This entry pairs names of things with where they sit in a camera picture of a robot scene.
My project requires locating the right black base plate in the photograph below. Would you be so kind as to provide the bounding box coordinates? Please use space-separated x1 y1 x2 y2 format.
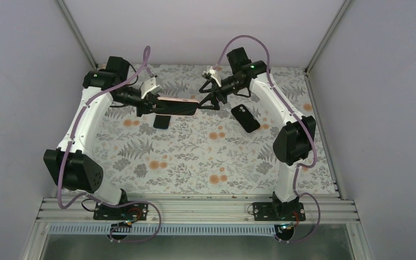
251 202 306 222

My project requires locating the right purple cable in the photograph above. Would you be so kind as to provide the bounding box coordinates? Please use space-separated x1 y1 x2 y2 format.
213 35 322 245

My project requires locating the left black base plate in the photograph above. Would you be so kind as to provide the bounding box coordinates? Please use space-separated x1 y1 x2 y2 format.
93 203 148 222

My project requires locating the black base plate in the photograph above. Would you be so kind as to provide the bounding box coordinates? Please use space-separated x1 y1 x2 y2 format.
93 203 148 222
251 202 306 222

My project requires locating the slotted grey cable duct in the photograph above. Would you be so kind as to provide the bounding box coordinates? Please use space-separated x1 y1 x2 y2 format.
48 223 276 236

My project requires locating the purple cable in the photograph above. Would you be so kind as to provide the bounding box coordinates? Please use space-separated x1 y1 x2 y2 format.
56 45 162 243
213 35 322 245

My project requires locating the aluminium mounting rail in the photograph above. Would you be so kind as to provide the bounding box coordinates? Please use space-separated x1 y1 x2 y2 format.
36 194 360 224

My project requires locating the black phone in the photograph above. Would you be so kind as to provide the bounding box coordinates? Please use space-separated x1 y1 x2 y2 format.
153 115 171 129

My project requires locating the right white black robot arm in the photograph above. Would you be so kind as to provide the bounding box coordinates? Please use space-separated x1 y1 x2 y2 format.
199 47 316 220

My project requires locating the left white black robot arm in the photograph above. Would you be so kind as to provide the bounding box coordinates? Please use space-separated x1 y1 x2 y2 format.
43 48 160 219

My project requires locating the floral patterned table mat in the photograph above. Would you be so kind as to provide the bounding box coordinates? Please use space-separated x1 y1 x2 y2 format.
61 63 338 196

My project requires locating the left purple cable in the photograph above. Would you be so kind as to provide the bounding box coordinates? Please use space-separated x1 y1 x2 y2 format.
56 45 162 243

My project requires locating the black phone case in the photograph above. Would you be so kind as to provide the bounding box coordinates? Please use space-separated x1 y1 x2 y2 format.
231 104 261 133

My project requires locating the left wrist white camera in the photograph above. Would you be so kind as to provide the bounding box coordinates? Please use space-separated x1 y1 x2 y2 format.
140 76 163 99

